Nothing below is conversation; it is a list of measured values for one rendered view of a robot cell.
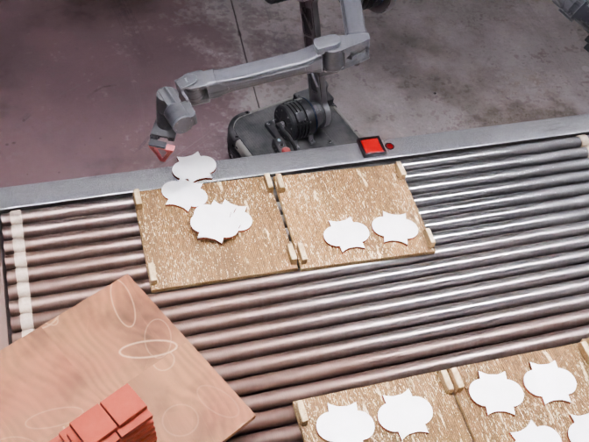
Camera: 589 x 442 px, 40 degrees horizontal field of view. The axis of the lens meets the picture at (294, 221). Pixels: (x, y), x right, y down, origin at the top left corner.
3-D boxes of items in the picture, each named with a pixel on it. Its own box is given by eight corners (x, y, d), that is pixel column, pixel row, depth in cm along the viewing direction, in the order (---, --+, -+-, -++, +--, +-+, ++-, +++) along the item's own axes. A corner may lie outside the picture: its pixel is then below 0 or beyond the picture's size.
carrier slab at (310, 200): (273, 179, 248) (273, 175, 247) (397, 167, 258) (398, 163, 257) (301, 272, 227) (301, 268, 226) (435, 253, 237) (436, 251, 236)
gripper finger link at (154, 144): (179, 151, 223) (180, 126, 216) (173, 169, 219) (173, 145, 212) (154, 146, 223) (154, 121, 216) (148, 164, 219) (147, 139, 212)
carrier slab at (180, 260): (132, 195, 237) (132, 191, 236) (267, 179, 248) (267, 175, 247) (151, 293, 217) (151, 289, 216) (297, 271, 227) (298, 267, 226)
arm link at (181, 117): (199, 93, 216) (193, 71, 209) (218, 122, 211) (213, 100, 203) (158, 112, 214) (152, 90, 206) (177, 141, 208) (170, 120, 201)
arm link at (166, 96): (173, 81, 209) (152, 86, 207) (184, 98, 206) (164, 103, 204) (173, 101, 215) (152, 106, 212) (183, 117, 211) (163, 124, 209)
